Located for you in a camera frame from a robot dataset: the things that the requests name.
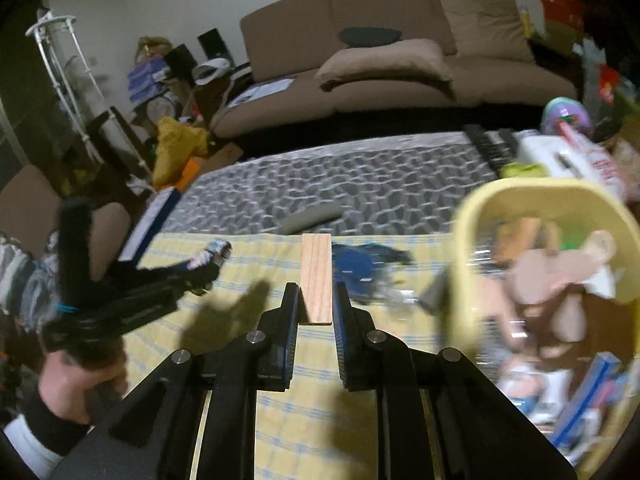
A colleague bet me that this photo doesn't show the white cap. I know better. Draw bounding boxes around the white cap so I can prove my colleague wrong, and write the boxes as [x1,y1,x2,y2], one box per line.
[192,57,233,86]

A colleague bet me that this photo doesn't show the blue toy car in bag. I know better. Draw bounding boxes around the blue toy car in bag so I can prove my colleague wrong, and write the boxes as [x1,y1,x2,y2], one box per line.
[331,242,418,307]

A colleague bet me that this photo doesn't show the tan back cushion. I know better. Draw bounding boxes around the tan back cushion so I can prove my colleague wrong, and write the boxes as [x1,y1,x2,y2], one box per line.
[437,0,536,63]

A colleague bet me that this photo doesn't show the tan pillow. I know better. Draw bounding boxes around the tan pillow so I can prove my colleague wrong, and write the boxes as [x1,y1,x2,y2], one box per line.
[315,38,453,93]

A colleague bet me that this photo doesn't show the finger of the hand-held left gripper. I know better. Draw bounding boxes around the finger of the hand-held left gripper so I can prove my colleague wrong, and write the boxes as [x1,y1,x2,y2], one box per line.
[119,258,222,285]
[175,279,217,297]

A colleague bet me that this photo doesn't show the black flat pad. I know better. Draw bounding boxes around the black flat pad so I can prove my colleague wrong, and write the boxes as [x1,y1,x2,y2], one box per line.
[337,26,403,47]

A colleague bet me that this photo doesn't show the brown chair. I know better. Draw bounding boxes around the brown chair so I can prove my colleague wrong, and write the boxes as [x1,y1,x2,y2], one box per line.
[0,164,132,271]

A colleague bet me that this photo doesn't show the black remote control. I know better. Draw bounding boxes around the black remote control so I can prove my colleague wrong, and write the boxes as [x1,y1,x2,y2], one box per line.
[462,124,521,167]

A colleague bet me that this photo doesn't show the red white snack bag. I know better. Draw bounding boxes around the red white snack bag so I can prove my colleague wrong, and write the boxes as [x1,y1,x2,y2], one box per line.
[560,122,628,198]

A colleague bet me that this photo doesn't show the yellow plaid tablecloth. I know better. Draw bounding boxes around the yellow plaid tablecloth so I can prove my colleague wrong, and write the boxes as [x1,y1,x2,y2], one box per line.
[112,232,501,480]

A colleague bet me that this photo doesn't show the brown sofa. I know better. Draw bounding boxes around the brown sofa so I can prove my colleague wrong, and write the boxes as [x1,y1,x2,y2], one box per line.
[210,0,581,141]

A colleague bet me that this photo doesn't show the long wooden block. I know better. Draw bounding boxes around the long wooden block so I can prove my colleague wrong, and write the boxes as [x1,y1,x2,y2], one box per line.
[301,233,334,325]

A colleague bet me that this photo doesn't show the grey striped cloth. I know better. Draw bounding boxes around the grey striped cloth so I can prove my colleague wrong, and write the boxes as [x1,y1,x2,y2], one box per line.
[0,232,63,321]

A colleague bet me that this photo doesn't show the red cardboard box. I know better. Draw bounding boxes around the red cardboard box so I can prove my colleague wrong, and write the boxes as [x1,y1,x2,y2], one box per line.
[539,0,587,56]

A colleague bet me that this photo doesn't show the white tissue box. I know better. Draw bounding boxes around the white tissue box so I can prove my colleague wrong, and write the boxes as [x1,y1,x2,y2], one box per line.
[517,135,596,181]

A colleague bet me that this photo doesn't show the yellow bag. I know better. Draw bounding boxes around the yellow bag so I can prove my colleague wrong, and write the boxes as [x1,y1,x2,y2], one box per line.
[151,116,211,188]

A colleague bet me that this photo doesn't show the white paper sheets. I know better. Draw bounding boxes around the white paper sheets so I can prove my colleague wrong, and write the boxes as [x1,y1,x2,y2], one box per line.
[235,77,296,106]

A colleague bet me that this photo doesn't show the stacked purple green bowls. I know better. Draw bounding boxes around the stacked purple green bowls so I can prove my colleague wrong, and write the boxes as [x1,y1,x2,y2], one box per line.
[542,97,596,137]

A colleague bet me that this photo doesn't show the orange plastic item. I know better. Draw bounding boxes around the orange plastic item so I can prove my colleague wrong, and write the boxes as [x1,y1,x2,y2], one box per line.
[181,156,207,192]

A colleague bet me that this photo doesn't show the brown toy cup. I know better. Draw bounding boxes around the brown toy cup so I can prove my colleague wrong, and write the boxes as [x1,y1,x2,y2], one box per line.
[520,285,631,361]

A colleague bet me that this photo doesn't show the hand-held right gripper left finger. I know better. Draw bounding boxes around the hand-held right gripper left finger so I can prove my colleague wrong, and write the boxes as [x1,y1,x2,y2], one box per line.
[52,282,302,480]

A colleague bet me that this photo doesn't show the pink perforated plastic toy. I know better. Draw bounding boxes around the pink perforated plastic toy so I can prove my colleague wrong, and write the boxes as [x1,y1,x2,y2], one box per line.
[515,247,576,306]

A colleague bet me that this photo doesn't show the stack of blue boxes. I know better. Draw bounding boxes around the stack of blue boxes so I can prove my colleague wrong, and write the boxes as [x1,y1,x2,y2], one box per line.
[126,57,171,103]

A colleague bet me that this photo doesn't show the blue packaged item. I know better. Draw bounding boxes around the blue packaged item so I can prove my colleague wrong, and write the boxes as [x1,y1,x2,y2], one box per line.
[550,352,631,453]

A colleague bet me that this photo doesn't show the yellow plastic basin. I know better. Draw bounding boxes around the yellow plastic basin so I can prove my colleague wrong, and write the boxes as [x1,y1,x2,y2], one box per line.
[445,177,640,480]

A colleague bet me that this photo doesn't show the person's left hand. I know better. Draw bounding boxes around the person's left hand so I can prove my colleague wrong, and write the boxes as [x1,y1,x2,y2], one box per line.
[40,351,128,426]

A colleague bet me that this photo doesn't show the grey mosaic desktop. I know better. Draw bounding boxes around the grey mosaic desktop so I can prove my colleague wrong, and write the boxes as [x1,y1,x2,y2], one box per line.
[160,130,506,238]

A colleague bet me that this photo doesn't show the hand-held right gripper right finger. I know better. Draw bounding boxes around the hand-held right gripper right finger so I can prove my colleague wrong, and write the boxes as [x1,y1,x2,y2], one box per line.
[332,282,578,480]

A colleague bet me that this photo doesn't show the thin grey foam tube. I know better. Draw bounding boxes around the thin grey foam tube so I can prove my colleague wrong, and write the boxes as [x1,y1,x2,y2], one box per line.
[279,204,343,234]

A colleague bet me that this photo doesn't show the black speaker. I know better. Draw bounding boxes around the black speaker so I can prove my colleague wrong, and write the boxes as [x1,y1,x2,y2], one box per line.
[197,29,232,59]

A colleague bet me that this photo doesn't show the white metal rack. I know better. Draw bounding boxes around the white metal rack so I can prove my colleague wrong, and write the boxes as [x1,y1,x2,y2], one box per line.
[25,9,151,181]

